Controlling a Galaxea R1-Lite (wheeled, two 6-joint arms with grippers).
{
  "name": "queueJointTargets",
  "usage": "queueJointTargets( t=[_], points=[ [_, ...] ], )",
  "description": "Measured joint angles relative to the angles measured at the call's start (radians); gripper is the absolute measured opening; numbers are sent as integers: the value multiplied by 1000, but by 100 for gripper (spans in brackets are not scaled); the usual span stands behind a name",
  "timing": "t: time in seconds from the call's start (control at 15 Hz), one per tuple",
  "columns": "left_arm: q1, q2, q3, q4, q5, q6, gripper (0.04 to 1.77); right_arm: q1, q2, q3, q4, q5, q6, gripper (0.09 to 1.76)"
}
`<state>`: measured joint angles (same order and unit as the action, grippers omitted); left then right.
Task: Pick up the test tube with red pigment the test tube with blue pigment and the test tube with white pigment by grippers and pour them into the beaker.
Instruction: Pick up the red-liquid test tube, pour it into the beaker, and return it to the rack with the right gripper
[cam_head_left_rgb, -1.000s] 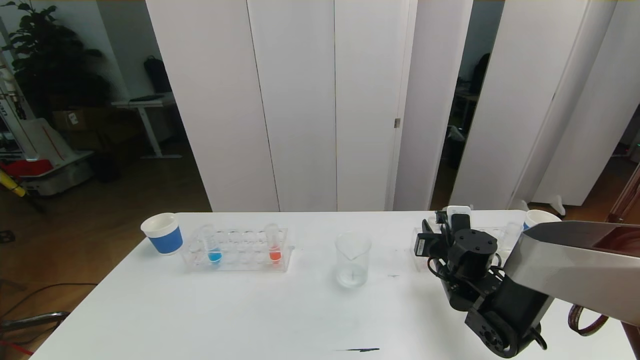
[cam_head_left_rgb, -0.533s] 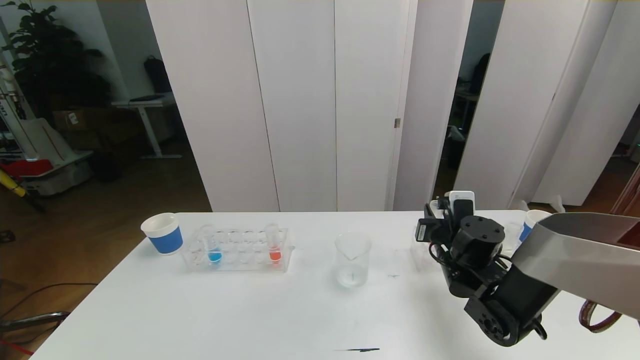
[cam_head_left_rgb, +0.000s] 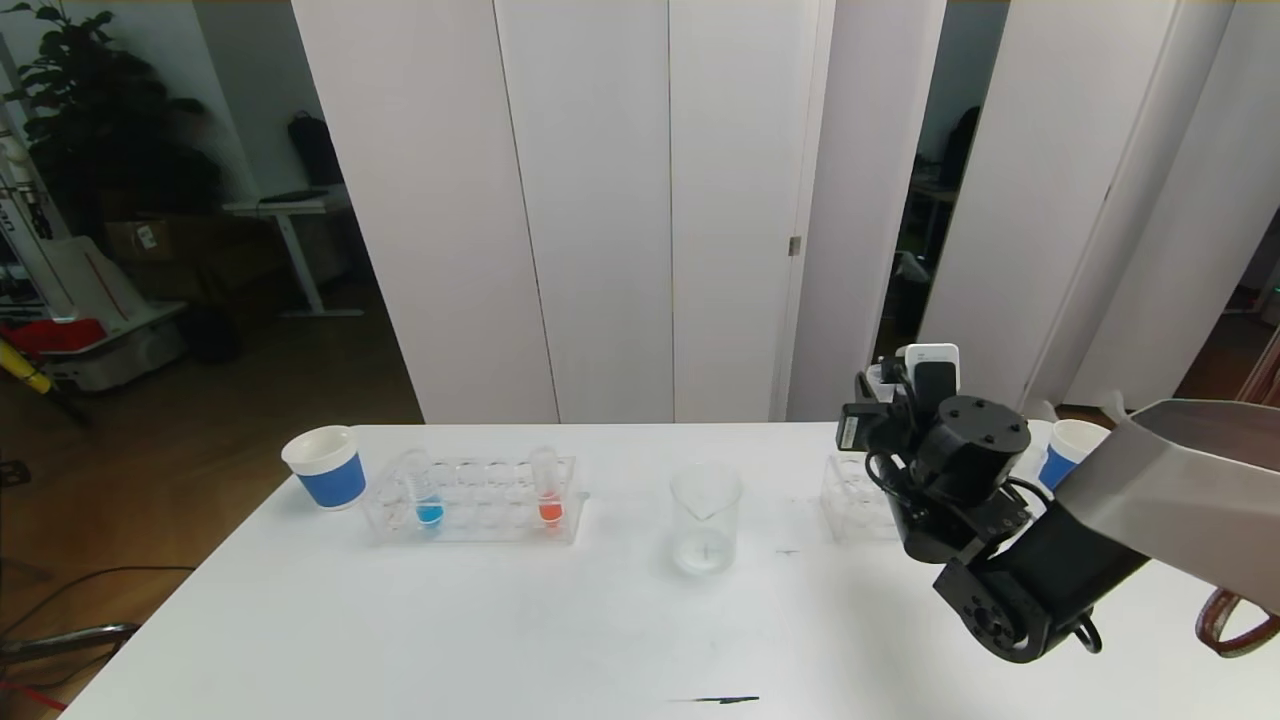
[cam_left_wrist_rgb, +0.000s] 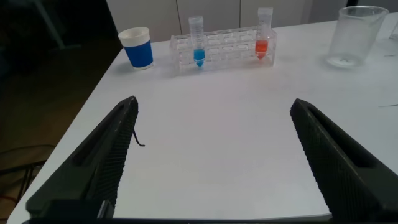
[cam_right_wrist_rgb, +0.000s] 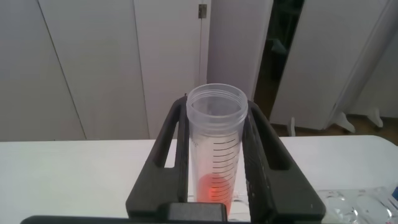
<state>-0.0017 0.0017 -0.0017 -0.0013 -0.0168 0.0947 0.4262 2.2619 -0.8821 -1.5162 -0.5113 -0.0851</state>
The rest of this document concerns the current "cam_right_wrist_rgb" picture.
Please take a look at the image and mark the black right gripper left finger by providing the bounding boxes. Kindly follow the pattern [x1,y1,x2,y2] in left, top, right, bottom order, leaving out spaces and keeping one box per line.
[125,95,190,219]

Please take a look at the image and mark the graduated clear plastic test tube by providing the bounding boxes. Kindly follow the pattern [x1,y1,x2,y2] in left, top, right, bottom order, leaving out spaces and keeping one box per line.
[185,83,249,217]

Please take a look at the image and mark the clear plastic test tube rack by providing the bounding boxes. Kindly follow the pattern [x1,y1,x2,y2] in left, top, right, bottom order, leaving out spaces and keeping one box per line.
[188,186,398,224]

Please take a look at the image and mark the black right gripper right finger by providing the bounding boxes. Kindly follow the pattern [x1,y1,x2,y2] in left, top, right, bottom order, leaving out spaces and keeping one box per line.
[242,100,326,223]

